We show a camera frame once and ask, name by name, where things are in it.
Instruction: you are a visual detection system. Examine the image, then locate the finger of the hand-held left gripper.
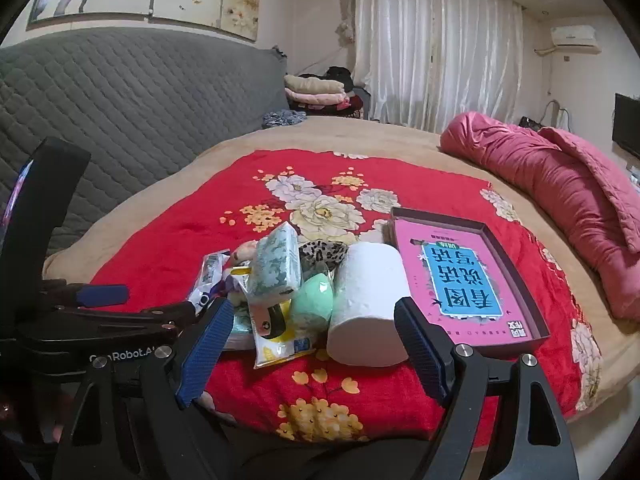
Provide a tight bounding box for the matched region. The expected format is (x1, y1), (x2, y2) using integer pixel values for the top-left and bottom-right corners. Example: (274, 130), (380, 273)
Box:
(42, 280), (131, 311)
(50, 301), (197, 333)

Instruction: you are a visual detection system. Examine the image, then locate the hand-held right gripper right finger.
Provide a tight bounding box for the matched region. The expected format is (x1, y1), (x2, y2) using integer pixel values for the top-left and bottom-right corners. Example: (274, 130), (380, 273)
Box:
(394, 296), (581, 480)

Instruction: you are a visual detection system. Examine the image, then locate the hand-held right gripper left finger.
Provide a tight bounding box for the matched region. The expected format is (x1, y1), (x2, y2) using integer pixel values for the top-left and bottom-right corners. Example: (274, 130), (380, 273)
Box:
(52, 297), (251, 480)

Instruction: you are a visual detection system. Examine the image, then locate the yellow snack packet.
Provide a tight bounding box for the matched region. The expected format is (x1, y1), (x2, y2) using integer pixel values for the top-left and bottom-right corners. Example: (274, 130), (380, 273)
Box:
(231, 265), (326, 370)

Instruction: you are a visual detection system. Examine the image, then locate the white toilet paper roll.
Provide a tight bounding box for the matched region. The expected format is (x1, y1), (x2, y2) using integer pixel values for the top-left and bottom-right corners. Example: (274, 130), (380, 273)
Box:
(327, 242), (411, 367)

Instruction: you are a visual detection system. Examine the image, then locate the dark brown shallow box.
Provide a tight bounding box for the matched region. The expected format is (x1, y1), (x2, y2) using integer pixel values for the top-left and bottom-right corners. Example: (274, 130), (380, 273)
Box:
(382, 206), (551, 361)

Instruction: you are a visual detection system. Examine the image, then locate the white and purple packet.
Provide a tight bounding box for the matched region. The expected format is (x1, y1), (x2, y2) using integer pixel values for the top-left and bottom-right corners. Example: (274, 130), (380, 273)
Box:
(187, 252), (236, 311)

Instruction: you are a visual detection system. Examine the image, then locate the plush bear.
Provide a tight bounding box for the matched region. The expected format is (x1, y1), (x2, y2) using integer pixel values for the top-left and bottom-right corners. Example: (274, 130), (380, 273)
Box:
(229, 240), (260, 281)

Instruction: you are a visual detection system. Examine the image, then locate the green floral tissue pack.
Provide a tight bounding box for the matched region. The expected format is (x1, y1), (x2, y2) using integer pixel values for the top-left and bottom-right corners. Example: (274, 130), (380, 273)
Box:
(247, 222), (303, 306)

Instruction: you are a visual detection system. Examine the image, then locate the peach and green plush ball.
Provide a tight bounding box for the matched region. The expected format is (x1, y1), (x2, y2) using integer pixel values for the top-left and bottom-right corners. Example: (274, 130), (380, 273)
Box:
(290, 270), (335, 333)

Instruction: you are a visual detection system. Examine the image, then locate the leopard print scrunchie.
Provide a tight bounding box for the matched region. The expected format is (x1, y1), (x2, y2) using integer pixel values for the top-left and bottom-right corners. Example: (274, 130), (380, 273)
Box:
(297, 240), (348, 281)

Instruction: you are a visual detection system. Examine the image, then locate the pink picture book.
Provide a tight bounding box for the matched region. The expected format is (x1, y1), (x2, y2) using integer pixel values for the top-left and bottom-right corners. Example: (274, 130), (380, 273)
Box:
(395, 220), (543, 346)

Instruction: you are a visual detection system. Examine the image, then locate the red floral blanket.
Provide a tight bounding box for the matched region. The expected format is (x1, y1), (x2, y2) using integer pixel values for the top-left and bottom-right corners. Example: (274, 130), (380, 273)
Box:
(90, 149), (603, 448)

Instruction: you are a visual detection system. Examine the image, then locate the grey quilted headboard cover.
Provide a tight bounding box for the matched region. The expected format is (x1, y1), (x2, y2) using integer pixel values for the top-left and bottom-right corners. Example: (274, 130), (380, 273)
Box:
(0, 27), (291, 261)

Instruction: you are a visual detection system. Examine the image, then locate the pink quilt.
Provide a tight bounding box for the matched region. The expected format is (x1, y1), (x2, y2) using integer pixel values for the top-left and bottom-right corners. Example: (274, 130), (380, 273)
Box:
(439, 111), (640, 323)

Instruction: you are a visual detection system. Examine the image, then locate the round bed with beige sheet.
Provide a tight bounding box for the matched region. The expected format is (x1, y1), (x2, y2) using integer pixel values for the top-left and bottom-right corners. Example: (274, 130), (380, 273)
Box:
(42, 115), (640, 411)

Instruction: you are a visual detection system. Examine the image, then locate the blue grey patterned cloth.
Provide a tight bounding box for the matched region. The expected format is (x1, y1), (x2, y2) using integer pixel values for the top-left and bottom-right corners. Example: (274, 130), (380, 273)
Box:
(262, 110), (307, 130)

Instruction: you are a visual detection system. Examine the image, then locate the dark red cloth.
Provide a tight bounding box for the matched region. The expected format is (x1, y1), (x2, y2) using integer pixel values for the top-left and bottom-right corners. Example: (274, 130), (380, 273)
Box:
(347, 94), (372, 121)

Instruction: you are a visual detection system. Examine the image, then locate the pink folded garment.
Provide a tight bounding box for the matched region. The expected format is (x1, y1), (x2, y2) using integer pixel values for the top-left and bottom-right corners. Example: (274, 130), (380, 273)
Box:
(287, 90), (349, 110)

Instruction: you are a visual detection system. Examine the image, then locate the beige folded garment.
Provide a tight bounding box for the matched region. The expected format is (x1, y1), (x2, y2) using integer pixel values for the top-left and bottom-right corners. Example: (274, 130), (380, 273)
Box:
(284, 74), (347, 95)

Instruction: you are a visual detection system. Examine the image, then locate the black clothes pile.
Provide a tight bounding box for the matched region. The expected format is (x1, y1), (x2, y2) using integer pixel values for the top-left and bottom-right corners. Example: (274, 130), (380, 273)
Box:
(325, 66), (357, 86)

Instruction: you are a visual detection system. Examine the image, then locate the white curtain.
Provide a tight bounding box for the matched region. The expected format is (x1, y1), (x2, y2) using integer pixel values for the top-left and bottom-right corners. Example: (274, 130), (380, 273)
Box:
(352, 0), (526, 133)

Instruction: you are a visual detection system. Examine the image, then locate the white air conditioner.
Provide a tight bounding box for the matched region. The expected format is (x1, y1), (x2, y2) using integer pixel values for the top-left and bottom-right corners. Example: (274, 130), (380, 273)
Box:
(550, 25), (601, 53)

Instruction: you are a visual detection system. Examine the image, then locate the black wall television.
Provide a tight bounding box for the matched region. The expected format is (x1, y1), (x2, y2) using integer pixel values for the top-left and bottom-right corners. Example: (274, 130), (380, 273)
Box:
(612, 92), (640, 158)

